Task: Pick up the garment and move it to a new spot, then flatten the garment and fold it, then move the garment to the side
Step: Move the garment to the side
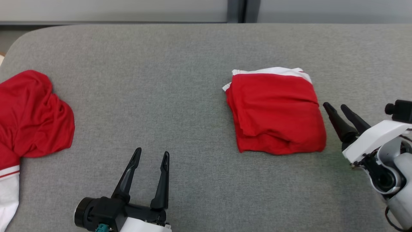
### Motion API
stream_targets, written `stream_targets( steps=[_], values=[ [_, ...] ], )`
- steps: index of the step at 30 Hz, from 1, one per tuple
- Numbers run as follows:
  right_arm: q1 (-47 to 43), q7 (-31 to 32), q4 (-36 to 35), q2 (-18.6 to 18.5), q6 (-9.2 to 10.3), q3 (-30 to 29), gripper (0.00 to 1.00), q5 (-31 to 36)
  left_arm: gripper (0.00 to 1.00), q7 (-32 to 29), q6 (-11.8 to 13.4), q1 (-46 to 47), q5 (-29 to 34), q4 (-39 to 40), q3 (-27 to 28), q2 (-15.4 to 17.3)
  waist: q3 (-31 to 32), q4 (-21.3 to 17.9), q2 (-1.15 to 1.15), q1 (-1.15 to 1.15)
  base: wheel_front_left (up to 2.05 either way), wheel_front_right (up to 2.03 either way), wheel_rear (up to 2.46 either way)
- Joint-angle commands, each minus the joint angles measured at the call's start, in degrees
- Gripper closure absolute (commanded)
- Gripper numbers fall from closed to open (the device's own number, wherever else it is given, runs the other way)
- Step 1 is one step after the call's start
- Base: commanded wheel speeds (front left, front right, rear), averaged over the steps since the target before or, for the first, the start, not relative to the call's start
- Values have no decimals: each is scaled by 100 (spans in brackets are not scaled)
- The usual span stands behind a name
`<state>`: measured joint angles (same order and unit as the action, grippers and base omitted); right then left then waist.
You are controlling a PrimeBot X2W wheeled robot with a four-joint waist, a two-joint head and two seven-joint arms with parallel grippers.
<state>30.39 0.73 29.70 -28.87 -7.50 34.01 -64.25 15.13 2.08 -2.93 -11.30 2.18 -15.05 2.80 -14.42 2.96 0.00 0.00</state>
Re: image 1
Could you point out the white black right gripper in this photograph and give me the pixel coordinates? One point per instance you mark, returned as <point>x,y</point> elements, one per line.
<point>376,137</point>

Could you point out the grey partition post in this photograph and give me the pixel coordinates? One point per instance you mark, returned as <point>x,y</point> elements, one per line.
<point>236,11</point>

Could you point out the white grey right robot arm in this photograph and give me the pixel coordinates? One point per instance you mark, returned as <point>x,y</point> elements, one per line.
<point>399,180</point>

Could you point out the folded red white garment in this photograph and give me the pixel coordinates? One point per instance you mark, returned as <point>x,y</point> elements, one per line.
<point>276,112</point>

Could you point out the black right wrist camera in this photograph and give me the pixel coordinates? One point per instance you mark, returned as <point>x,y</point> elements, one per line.
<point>402,111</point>

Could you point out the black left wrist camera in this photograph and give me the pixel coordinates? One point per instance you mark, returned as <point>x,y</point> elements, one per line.
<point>96,209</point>

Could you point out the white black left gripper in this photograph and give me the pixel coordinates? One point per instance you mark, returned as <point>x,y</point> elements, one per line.
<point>145,224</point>

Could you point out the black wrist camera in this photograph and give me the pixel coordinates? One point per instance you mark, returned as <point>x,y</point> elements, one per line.
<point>402,111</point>
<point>96,209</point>

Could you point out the red white basketball jersey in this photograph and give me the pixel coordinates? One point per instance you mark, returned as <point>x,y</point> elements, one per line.
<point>32,122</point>

